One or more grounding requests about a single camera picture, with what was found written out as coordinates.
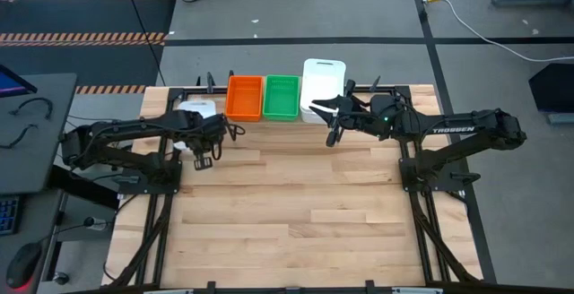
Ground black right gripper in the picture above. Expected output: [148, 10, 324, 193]
[308, 78, 396, 149]

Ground wooden shelf black metal legs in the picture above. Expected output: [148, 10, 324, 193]
[222, 74, 350, 143]

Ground black connector knob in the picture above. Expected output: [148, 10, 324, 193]
[83, 215, 111, 232]

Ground black floor mat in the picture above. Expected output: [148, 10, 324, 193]
[0, 0, 177, 94]

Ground grey desk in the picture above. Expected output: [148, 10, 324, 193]
[0, 73, 78, 196]

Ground computer monitor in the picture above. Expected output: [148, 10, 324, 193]
[0, 64, 39, 99]

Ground computer keyboard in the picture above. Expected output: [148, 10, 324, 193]
[0, 195, 22, 237]

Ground black box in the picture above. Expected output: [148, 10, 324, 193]
[527, 63, 574, 114]

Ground black computer mouse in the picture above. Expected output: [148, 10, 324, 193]
[4, 241, 43, 293]

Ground black aluminium rig frame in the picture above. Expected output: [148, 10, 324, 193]
[101, 73, 499, 294]

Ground long black hanging cable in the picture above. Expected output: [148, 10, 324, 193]
[119, 0, 167, 88]

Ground white floor cable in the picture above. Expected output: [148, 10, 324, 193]
[423, 0, 574, 63]

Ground short black cable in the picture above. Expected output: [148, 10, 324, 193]
[0, 123, 39, 150]
[8, 97, 54, 120]

